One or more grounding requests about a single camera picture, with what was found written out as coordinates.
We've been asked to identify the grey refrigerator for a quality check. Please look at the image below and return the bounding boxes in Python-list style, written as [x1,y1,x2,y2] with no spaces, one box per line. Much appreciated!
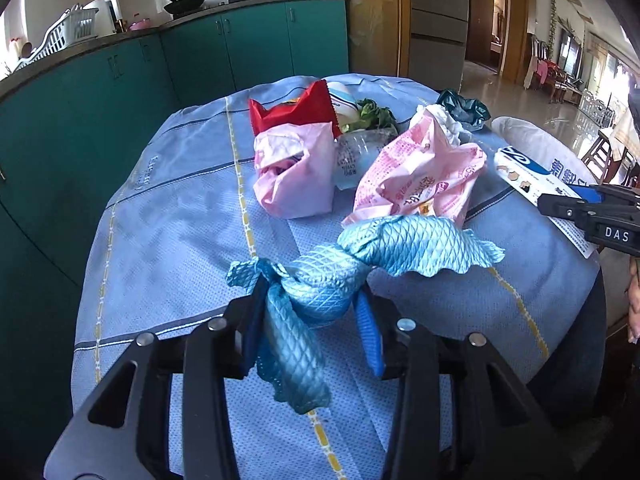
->
[409,0,471,78]

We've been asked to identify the red snack packet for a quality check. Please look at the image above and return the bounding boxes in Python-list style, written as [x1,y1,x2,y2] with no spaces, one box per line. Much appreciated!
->
[248,80,343,138]

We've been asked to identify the bin with white bag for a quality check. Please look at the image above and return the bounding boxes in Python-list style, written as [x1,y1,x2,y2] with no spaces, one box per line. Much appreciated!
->
[491,116,591,173]

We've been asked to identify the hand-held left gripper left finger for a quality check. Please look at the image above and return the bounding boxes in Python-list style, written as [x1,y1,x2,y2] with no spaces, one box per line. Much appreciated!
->
[44,280,271,480]

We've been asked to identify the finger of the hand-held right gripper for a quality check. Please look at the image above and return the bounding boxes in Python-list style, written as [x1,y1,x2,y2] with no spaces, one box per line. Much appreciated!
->
[590,185,640,206]
[537,194,602,221]

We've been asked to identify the person's right hand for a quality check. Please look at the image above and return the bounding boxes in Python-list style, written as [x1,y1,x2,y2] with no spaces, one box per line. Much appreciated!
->
[626,257,640,343]

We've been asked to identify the wood framed glass door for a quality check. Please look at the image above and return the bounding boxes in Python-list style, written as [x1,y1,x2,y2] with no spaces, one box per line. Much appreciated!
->
[317,0,411,81]

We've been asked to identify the pink printed wrapper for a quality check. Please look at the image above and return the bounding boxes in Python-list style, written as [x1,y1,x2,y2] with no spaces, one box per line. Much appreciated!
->
[341,110,488,226]

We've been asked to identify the teal kitchen cabinets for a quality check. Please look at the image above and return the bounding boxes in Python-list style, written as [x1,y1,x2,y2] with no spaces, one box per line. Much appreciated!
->
[0,0,349,311]

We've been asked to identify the green leafy vegetable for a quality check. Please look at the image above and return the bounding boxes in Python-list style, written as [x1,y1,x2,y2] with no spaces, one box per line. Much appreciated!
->
[350,98,399,131]

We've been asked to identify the white kitchen appliance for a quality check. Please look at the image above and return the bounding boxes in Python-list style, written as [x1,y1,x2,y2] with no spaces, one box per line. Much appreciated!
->
[82,0,121,36]

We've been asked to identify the chair with pink cloth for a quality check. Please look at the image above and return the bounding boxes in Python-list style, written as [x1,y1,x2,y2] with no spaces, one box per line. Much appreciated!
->
[525,35,583,103]

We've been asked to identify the white and blue carton box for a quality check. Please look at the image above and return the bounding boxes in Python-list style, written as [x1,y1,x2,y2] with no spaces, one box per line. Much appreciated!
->
[492,145,598,260]

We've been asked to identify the white tissue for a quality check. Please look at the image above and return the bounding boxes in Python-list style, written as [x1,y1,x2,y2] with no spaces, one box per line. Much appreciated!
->
[410,104,468,148]

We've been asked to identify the white dish rack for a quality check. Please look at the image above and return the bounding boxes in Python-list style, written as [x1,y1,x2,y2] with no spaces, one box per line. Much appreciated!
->
[10,7,101,73]

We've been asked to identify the blue textured cloth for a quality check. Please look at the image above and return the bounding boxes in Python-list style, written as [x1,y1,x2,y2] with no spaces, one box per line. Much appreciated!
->
[226,214,506,415]

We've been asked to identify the wooden chair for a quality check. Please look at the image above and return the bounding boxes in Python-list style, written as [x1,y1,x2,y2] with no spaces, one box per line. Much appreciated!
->
[582,127,640,186]

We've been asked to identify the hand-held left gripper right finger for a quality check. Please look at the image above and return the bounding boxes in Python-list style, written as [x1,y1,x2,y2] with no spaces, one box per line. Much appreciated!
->
[352,291,576,480]

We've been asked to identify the black wok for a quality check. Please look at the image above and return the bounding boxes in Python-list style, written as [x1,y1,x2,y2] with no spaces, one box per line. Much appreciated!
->
[162,0,207,16]

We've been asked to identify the dark green plastic bag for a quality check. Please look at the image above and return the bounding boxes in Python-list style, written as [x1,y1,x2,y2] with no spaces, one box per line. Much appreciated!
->
[436,89,492,133]

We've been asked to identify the white paper cup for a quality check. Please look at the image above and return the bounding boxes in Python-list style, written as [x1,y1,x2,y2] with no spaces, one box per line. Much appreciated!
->
[326,80,362,126]

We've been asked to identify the pink plastic bag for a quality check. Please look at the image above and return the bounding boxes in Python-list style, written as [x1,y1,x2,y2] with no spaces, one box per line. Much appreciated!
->
[252,121,336,220]

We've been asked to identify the clear plastic bottle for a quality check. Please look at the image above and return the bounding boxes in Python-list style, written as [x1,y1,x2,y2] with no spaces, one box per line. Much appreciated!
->
[334,127,401,191]

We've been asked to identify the blue tablecloth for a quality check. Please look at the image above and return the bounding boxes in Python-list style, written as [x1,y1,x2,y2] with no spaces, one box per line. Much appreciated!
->
[72,74,601,480]

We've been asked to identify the wooden doorway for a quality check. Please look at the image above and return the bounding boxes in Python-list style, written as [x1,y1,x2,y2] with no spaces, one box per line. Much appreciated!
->
[467,0,511,73]

